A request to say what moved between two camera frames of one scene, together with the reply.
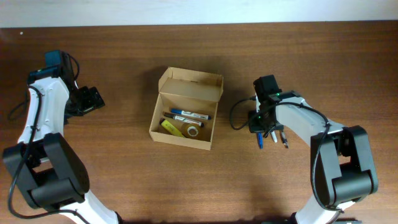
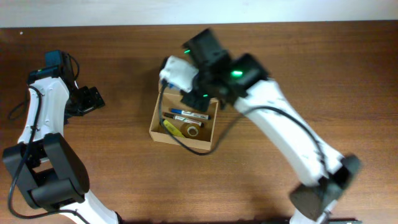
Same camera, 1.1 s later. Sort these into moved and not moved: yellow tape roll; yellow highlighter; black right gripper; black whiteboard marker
Moved: black right gripper
Not moved: yellow tape roll; yellow highlighter; black whiteboard marker
